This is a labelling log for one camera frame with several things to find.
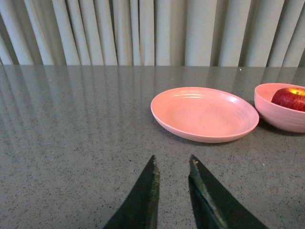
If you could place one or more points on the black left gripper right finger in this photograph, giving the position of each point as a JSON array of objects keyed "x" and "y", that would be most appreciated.
[{"x": 214, "y": 207}]

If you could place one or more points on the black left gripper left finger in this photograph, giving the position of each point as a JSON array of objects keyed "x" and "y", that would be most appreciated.
[{"x": 140, "y": 209}]

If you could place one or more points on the pink bowl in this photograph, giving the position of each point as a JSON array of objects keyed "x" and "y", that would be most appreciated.
[{"x": 278, "y": 116}]

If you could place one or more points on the red yellow apple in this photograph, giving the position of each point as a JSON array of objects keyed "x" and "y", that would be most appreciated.
[{"x": 292, "y": 98}]

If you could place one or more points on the pink plate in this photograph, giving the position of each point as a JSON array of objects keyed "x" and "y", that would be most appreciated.
[{"x": 204, "y": 115}]

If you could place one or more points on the grey pleated curtain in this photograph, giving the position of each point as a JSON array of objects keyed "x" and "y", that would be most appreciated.
[{"x": 251, "y": 33}]

